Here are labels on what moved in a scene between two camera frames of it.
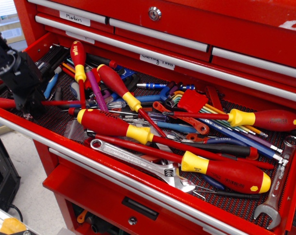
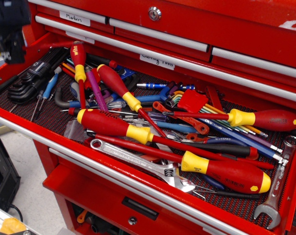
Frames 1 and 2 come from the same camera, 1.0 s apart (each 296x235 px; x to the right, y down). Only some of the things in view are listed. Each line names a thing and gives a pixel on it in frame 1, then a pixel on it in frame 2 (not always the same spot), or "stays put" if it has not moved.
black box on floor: x=6 y=180 stays put
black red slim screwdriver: x=252 y=152 stays put
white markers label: x=75 y=18 stays put
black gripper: x=19 y=74 to x=8 y=17
